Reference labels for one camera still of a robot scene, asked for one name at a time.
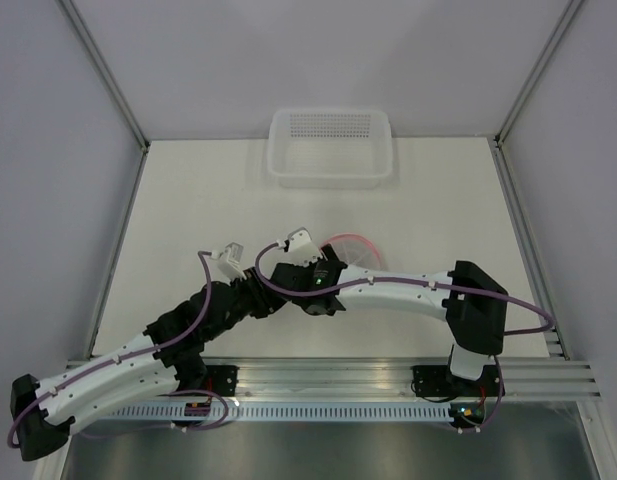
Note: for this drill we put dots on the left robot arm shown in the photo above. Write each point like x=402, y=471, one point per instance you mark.
x=165, y=358

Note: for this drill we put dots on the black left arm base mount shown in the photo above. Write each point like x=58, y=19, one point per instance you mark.
x=220, y=379

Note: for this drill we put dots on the white perforated plastic basket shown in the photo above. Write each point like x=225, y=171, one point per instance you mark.
x=330, y=148

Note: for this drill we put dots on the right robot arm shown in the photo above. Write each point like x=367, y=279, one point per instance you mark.
x=465, y=298

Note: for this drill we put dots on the white mesh laundry bag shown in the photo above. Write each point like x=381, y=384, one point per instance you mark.
x=354, y=249

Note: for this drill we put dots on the white slotted cable duct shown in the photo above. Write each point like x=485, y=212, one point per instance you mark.
x=252, y=411

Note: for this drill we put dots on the aluminium frame post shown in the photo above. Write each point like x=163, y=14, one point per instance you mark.
x=103, y=71
x=556, y=37

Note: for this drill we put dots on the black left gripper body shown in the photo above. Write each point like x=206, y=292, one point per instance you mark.
x=247, y=296

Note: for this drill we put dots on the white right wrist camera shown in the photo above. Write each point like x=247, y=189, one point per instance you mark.
x=300, y=248

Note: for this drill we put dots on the left aluminium frame post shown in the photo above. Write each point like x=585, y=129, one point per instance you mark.
x=103, y=71

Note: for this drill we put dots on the right aluminium frame post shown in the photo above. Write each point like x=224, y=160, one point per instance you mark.
x=556, y=37

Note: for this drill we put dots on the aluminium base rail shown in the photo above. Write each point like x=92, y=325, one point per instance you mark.
x=389, y=379

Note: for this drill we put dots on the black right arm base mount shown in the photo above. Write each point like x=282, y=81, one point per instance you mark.
x=436, y=382

